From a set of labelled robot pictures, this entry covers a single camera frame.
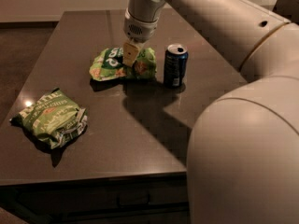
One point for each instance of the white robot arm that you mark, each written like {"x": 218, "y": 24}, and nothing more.
{"x": 243, "y": 153}

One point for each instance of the green jalapeno chip bag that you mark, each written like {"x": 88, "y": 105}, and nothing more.
{"x": 54, "y": 119}

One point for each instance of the green rice chip bag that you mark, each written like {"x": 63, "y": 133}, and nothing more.
{"x": 108, "y": 65}

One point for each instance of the blue pepsi can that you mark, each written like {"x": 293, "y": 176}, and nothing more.
{"x": 175, "y": 62}

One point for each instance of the dark drawer handle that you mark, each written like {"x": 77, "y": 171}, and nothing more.
{"x": 127, "y": 200}

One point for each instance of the dark box on counter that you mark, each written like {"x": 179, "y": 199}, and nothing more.
{"x": 288, "y": 9}

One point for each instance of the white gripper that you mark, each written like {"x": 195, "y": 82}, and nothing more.
{"x": 140, "y": 29}

